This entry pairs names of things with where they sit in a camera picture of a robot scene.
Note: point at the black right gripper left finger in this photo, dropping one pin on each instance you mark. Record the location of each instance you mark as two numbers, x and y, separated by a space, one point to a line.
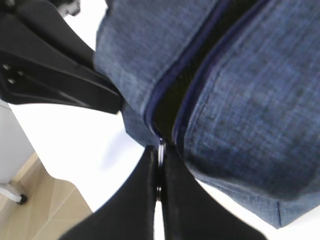
129 213

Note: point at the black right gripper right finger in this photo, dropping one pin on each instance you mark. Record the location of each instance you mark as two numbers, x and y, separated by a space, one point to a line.
190 213

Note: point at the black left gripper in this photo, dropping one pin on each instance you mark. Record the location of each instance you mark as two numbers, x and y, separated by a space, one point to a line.
58 66

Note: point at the navy blue lunch bag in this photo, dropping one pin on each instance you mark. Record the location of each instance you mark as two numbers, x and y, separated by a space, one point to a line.
233 85

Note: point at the white cart leg caster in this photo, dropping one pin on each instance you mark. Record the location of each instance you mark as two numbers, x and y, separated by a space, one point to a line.
13 194

